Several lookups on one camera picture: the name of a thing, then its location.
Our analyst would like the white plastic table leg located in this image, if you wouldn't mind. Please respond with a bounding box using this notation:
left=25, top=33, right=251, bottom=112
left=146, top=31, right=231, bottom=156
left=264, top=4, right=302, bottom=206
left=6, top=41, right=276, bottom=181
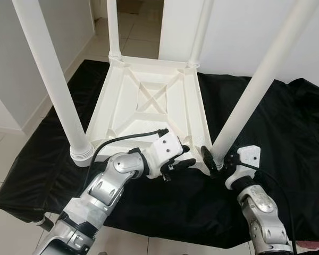
left=11, top=0, right=95, bottom=168
left=106, top=0, right=123, bottom=62
left=210, top=0, right=319, bottom=165
left=187, top=0, right=214, bottom=69

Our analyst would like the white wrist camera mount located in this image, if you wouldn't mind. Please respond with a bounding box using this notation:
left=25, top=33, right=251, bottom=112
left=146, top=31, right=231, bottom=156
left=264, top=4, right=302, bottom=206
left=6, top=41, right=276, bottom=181
left=225, top=146, right=262, bottom=189
left=146, top=132, right=184, bottom=179

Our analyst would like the black table cloth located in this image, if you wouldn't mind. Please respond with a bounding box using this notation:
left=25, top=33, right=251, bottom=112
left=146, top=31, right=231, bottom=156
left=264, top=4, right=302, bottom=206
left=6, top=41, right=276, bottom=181
left=0, top=58, right=319, bottom=249

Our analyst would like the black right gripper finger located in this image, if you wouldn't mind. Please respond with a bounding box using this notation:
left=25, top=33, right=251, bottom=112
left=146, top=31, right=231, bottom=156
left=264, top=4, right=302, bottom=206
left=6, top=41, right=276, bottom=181
left=201, top=146, right=220, bottom=176

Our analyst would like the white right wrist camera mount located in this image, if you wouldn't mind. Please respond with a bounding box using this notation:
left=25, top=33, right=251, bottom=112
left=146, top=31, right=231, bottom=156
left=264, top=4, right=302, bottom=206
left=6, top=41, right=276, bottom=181
left=225, top=146, right=262, bottom=189

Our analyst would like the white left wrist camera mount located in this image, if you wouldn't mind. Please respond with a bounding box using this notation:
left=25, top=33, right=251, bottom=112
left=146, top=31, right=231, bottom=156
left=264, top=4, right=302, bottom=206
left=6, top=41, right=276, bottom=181
left=146, top=132, right=184, bottom=179

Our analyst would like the black metal table leg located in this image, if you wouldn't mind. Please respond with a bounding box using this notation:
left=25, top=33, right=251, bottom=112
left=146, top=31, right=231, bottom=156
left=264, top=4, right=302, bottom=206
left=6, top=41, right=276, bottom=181
left=38, top=217, right=55, bottom=232

